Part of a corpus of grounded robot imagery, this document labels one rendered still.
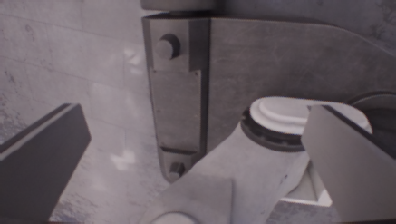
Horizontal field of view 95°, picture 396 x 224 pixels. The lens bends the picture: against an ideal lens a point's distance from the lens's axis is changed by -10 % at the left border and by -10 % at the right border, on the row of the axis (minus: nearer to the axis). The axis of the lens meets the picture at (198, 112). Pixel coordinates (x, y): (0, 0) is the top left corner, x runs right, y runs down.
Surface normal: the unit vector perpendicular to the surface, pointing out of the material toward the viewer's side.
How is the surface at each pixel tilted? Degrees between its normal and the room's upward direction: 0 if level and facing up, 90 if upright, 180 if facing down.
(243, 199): 90
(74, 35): 0
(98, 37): 0
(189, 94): 0
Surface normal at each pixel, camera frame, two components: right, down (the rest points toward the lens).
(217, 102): -0.20, 0.51
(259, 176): 0.00, -0.86
